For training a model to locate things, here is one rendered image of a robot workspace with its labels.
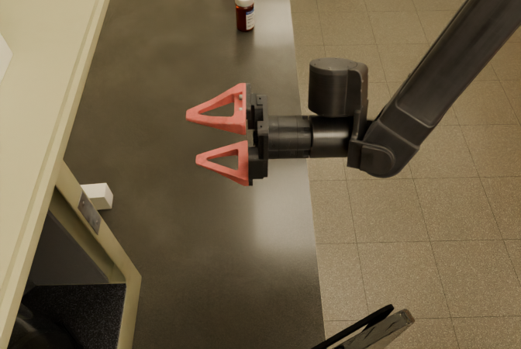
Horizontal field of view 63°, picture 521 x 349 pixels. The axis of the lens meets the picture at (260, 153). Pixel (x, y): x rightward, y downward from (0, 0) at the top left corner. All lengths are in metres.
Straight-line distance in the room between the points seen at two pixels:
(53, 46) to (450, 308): 1.74
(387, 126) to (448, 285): 1.41
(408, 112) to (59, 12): 0.37
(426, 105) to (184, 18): 0.81
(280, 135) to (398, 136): 0.14
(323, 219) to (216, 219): 1.11
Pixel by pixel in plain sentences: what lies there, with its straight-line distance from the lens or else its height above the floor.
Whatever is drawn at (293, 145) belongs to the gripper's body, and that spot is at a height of 1.22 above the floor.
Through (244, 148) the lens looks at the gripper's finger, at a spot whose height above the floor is 1.15.
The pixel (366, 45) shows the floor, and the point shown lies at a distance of 2.61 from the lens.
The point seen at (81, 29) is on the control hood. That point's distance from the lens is 0.24.
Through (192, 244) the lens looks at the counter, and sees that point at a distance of 0.78.
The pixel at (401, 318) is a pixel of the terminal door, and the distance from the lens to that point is 0.28.
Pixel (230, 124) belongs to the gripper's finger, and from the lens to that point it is 0.49.
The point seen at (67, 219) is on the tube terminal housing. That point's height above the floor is 1.19.
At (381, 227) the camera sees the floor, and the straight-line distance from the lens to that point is 1.89.
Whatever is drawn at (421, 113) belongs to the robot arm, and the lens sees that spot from 0.50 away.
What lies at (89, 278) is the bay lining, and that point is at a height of 1.04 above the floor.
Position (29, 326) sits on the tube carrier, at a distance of 0.54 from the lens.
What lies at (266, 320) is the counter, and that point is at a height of 0.94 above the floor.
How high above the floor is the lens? 1.65
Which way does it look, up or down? 55 degrees down
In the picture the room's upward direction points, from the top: straight up
